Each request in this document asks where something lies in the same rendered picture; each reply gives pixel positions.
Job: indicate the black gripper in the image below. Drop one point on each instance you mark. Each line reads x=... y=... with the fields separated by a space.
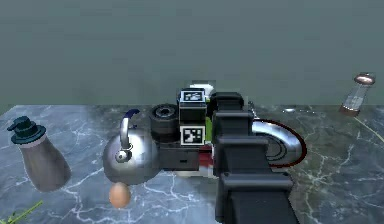
x=166 y=133

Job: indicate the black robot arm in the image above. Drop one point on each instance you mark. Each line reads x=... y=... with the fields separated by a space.
x=246 y=173

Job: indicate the red steak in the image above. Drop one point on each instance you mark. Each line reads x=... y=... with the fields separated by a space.
x=206 y=160

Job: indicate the brown egg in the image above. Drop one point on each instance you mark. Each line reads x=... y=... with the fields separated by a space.
x=119 y=195

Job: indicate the silver pan with red rim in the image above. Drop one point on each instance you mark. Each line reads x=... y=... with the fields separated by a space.
x=283 y=143

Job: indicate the grey soap dispenser bottle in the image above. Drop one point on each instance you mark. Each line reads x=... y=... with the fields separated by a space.
x=41 y=160

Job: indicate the green plant stem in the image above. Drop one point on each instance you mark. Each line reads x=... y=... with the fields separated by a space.
x=23 y=213

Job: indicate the glass shaker with copper cap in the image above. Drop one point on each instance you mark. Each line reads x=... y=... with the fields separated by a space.
x=357 y=95

